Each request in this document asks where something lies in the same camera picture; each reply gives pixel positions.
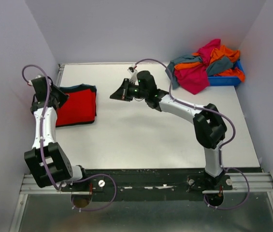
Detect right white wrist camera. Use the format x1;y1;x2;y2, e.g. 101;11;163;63
128;67;138;84

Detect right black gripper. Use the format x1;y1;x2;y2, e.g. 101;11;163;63
109;79;147;102

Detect grey-blue t-shirt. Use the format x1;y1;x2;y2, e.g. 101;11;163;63
168;55;233;95

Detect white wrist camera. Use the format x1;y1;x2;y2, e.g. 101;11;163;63
28;74;43;86
128;67;138;84

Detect blue plastic bin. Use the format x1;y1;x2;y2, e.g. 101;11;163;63
208;59;245;87

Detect blue t-shirt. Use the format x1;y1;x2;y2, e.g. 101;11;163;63
61;84;96;89

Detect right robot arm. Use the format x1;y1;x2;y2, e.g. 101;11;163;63
110;67;227;189

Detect magenta t-shirt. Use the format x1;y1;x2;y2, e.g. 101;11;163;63
173;39;222;95

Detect red t-shirt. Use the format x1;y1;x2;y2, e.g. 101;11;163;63
55;88;97;128

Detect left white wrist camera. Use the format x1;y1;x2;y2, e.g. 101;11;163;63
28;74;43;86

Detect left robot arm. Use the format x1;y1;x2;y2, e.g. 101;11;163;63
24;76;89;191

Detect orange t-shirt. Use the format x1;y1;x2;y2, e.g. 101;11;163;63
174;44;246;83

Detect black t-shirt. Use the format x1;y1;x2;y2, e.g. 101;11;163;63
55;84;98;129

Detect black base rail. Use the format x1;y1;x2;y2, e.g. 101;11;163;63
62;168;232;202

